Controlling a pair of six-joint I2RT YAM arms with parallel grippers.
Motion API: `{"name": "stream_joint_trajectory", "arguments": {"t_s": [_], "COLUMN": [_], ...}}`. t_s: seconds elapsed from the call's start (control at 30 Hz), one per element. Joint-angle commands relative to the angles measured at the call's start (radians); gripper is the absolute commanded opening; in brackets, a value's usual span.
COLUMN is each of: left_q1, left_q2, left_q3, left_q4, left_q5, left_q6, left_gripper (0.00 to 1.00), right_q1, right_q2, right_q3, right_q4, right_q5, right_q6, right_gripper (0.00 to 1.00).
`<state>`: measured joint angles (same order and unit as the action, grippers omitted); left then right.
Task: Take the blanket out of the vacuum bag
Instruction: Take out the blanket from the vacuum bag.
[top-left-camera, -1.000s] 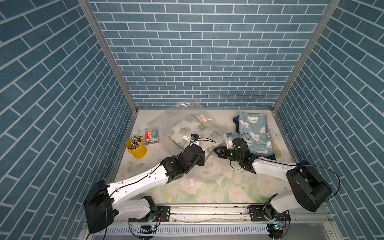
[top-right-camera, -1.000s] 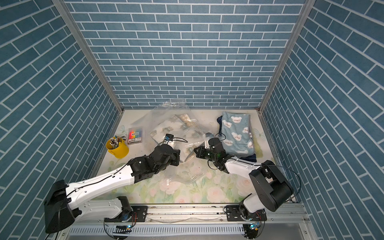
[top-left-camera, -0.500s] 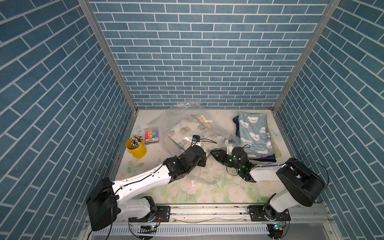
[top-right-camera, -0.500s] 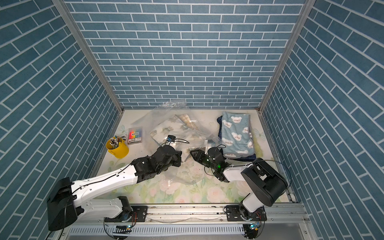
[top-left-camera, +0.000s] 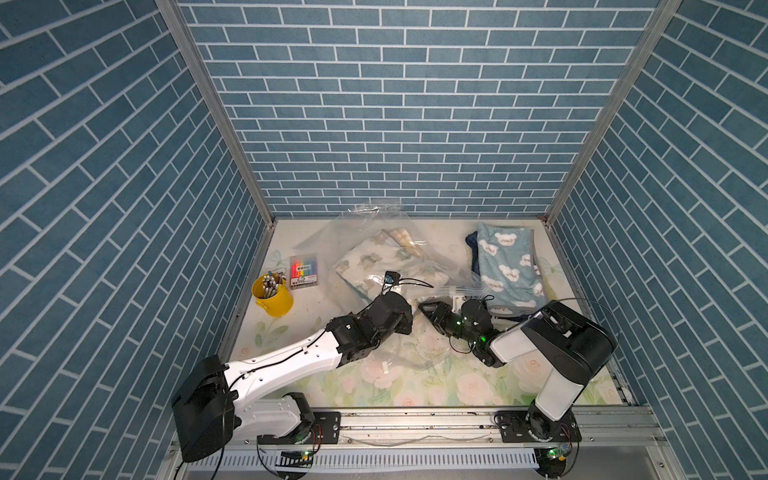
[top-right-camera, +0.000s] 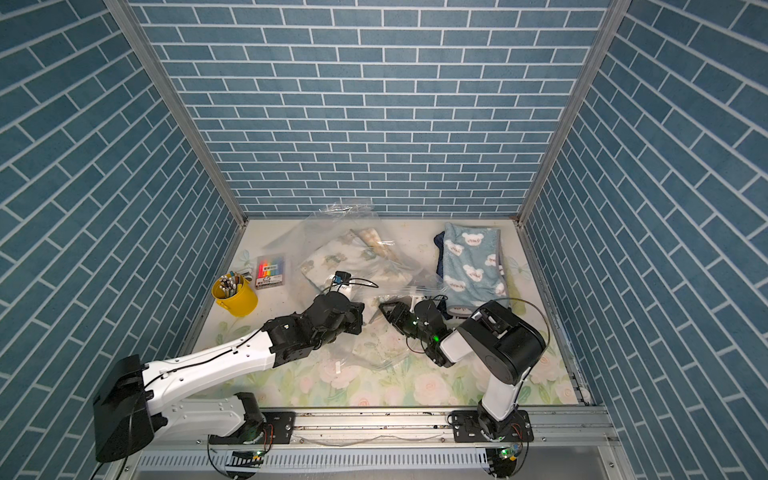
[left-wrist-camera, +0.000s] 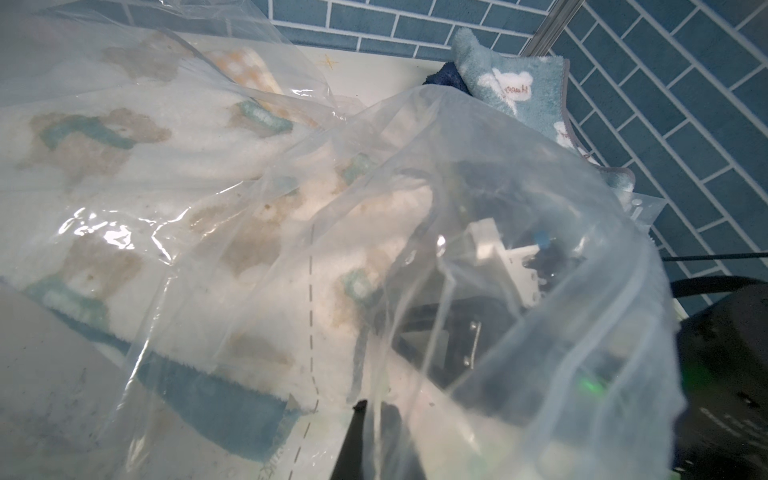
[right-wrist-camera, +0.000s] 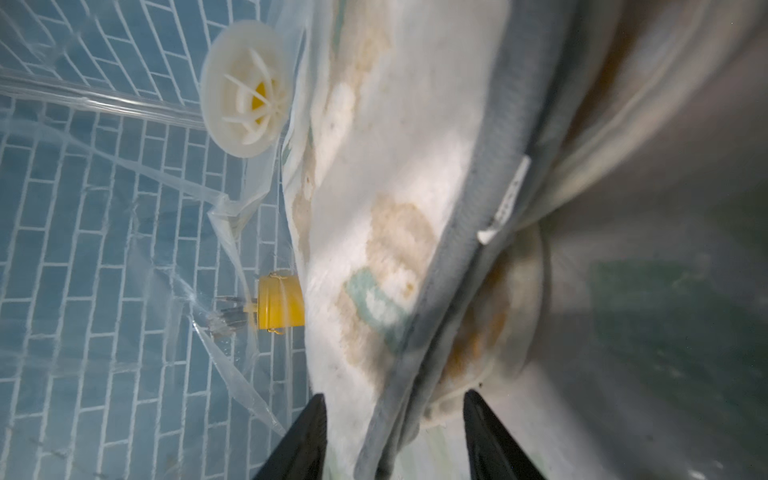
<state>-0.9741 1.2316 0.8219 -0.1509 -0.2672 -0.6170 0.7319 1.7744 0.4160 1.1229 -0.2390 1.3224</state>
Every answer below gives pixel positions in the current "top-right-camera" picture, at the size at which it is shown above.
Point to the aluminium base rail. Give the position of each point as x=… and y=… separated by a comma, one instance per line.
x=297, y=440

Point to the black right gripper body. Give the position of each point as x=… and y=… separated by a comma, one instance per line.
x=410, y=326

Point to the navy blue star blanket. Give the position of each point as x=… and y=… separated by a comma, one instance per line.
x=438, y=241

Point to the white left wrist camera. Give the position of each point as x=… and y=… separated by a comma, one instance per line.
x=341, y=282

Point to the clear plastic vacuum bag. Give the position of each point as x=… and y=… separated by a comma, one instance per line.
x=379, y=346

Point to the aluminium corner post right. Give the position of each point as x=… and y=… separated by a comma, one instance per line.
x=596, y=55

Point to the light blue bear blanket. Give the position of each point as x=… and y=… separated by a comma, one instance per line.
x=472, y=267

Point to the white bear print blanket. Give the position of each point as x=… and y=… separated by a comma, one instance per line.
x=364, y=254

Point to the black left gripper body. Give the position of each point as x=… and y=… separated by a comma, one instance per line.
x=350, y=322

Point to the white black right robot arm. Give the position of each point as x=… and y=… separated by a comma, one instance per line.
x=507, y=345

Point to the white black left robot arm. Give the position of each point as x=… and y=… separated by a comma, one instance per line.
x=139, y=402

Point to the aluminium corner post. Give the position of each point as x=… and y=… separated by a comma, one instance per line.
x=596, y=55
x=130, y=27

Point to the yellow pen cup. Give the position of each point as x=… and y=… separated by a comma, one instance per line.
x=241, y=304

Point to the highlighter pen pack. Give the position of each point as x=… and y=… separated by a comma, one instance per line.
x=269, y=271

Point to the aluminium corner post left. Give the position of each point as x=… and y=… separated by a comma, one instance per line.
x=130, y=27

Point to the pencils bundle in cup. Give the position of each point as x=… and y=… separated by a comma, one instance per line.
x=228, y=285

